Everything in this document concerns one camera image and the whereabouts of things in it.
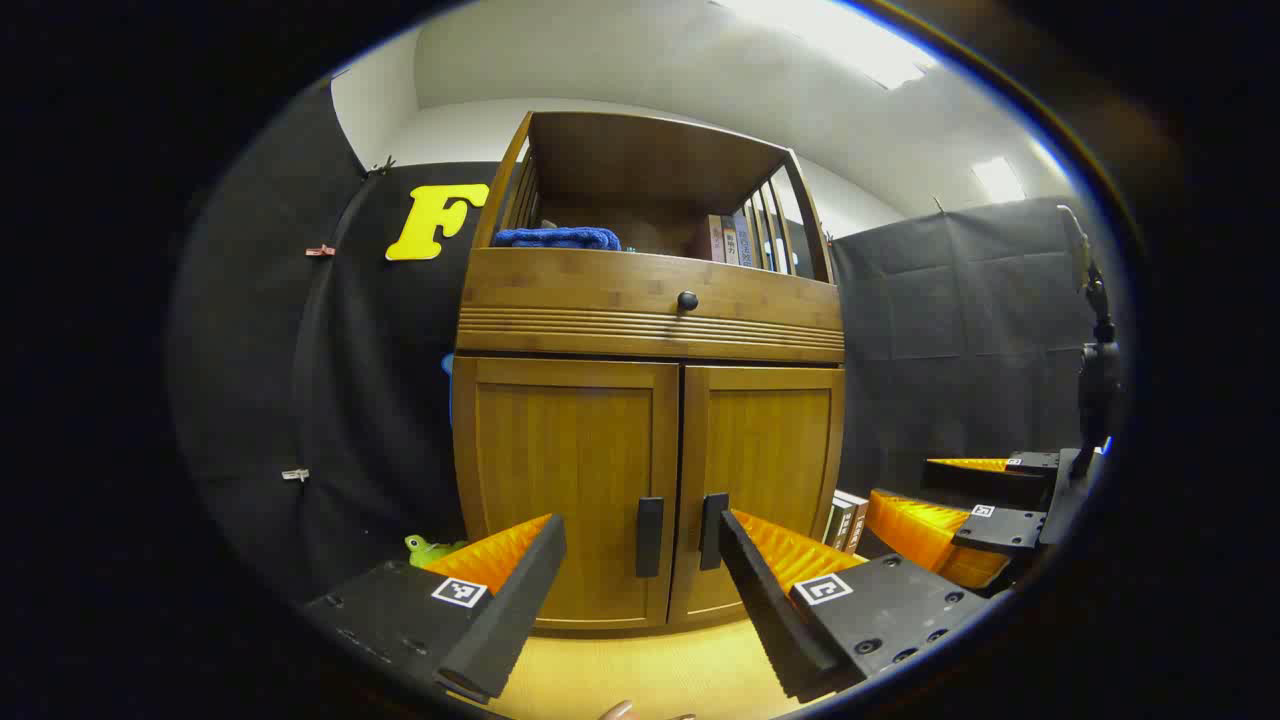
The black round drawer knob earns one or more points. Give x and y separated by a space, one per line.
688 300

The pale blue book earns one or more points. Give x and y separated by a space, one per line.
744 240

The small ceiling light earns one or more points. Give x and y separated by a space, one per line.
998 180

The green toy frog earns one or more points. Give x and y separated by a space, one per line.
428 550

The black backdrop cloth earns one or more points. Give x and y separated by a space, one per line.
380 400

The wooden cabinet drawer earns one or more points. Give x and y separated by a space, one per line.
600 280

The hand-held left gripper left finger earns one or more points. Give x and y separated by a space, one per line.
510 610

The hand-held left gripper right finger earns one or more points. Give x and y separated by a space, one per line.
765 610

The blue folded towel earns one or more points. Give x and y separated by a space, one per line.
555 238

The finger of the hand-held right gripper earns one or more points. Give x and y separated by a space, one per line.
990 485
920 530

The brown and white book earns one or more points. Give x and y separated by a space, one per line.
857 525
836 522

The large ceiling light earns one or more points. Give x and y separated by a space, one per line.
850 35

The wooden double-door shoe cabinet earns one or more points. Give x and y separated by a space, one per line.
640 160

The wooden cabinet door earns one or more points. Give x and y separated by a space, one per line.
770 450
570 470

